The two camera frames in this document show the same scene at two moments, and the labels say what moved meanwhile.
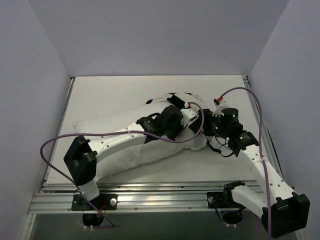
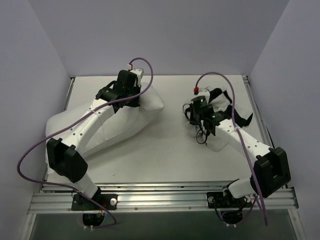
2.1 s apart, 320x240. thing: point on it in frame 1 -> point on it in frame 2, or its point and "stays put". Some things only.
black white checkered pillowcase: x=192 y=113 -> x=219 y=100
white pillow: x=140 y=154 -> x=124 y=122
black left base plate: x=104 y=202 stays put
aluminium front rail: x=57 y=198 stays put
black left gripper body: x=178 y=100 -> x=135 y=100
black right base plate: x=216 y=200 stays put
